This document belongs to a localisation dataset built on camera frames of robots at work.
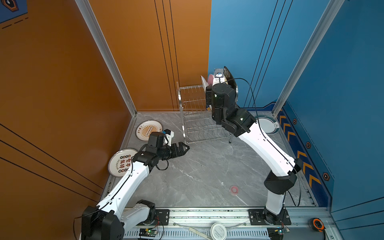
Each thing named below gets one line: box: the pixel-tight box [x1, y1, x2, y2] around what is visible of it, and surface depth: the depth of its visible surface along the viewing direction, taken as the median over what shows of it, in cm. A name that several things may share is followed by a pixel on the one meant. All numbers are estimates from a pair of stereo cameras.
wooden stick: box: [189, 227, 212, 240], surface depth 71 cm
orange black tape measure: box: [308, 217, 326, 233], surface depth 71 cm
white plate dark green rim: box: [255, 115, 280, 136], surface depth 114 cm
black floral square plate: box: [223, 66, 239, 103], surface depth 77 cm
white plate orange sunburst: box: [135, 119, 163, 141], surface depth 113 cm
